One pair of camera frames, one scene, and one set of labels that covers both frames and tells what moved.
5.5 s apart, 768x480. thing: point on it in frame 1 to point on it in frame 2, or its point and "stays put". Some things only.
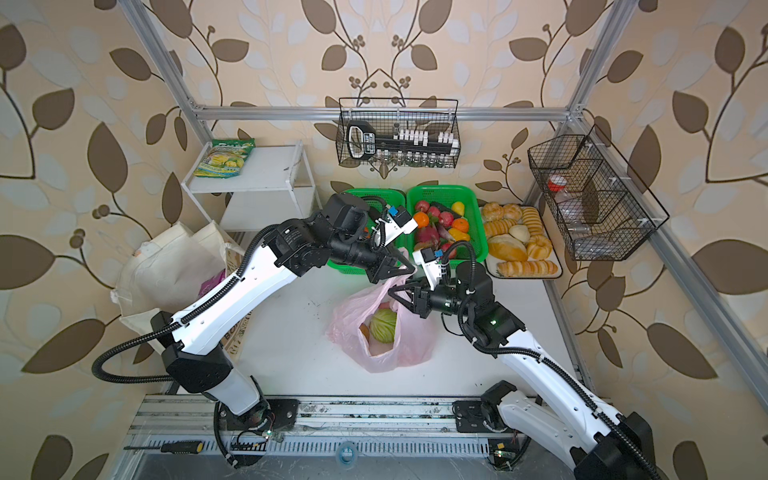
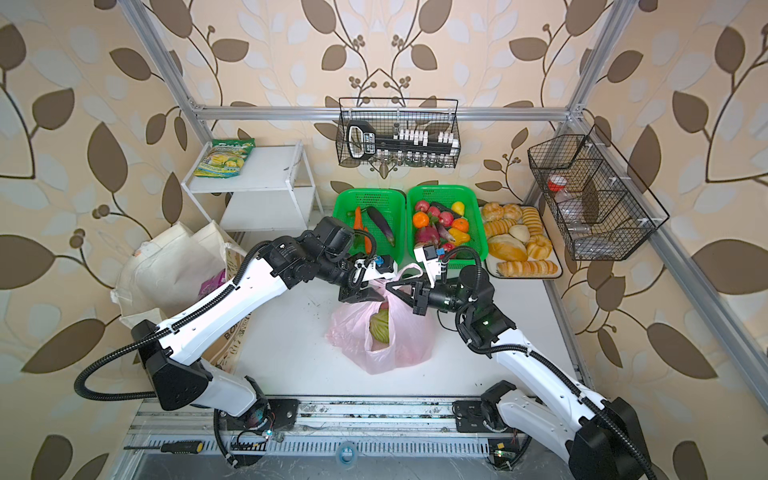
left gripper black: x=384 y=263 to x=356 y=292
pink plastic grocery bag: x=375 y=331 stays put
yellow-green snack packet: x=226 y=158 stays put
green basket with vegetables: x=390 y=205 stays put
